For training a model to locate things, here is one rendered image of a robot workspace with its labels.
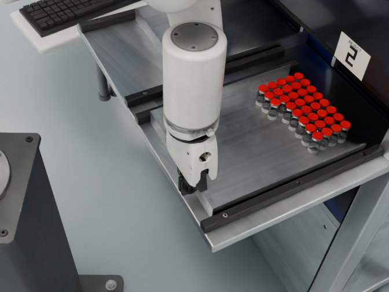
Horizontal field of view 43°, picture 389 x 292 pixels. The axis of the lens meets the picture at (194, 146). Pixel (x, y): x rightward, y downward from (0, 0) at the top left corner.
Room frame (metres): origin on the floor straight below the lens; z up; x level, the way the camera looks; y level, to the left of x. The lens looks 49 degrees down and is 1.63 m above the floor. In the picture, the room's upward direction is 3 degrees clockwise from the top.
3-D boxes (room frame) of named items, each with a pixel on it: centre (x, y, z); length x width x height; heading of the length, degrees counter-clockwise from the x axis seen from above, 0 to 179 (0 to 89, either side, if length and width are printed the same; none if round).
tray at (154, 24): (1.03, -0.05, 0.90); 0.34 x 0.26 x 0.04; 120
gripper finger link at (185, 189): (0.51, 0.00, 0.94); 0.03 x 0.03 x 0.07; 30
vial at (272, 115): (0.74, -0.16, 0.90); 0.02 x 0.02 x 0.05
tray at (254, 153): (0.67, -0.12, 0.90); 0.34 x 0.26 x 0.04; 120
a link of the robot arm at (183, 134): (0.52, 0.01, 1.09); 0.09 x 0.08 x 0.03; 30
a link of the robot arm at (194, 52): (0.53, 0.01, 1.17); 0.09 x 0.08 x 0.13; 177
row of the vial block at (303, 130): (0.72, -0.20, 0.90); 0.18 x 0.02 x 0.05; 30
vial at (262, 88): (0.77, -0.14, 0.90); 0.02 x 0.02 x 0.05
